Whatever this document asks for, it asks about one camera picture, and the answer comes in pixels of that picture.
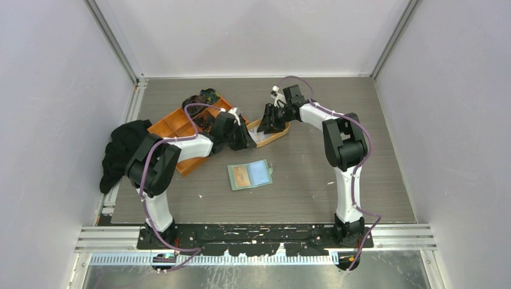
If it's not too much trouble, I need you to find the yellow oval tray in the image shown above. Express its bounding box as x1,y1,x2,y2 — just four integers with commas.
247,119,290,148

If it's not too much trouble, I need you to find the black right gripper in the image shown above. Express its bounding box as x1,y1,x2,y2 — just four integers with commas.
257,103,293,135

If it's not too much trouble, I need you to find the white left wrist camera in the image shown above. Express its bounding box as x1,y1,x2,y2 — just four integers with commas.
227,107,241,126

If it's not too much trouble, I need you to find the dark rolled sock centre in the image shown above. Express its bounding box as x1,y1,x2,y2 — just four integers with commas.
193,111,215,131

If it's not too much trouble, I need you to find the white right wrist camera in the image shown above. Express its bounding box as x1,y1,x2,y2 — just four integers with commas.
270,86,286,108

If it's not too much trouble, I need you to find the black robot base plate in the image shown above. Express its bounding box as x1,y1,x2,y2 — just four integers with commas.
137,223,375,257

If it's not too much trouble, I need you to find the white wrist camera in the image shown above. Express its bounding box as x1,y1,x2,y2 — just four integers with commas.
270,86,286,108
227,107,241,126

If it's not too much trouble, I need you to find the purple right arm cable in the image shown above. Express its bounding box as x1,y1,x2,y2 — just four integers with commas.
277,75,382,272

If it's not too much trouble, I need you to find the aluminium frame rail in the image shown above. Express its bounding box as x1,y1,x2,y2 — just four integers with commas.
75,224,437,270

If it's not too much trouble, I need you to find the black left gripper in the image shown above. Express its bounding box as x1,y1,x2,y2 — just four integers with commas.
222,122,256,151

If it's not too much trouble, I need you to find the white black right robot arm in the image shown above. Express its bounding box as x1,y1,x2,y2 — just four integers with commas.
257,85,369,247

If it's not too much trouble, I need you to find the silver Chlitina card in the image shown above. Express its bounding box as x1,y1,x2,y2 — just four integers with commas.
251,132,272,143

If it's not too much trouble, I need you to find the orange wooden divider box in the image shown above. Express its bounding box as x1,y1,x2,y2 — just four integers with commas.
148,96,249,177

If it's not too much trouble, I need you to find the black cloth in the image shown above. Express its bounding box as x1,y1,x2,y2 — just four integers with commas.
99,119,152,194

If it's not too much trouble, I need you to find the green card holder wallet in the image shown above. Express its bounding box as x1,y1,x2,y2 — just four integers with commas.
227,160,273,191

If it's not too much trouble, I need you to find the dark rolled sock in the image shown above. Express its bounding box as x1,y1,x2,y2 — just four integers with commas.
193,111,215,131
199,88,220,105
181,95,207,117

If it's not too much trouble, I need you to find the dark rolled sock left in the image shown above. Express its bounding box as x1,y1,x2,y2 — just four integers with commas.
181,95,207,117

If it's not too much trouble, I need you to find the dark rolled sock top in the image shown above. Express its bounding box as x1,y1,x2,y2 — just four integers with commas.
199,88,220,105

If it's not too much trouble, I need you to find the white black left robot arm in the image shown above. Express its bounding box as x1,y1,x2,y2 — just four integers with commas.
125,111,256,249

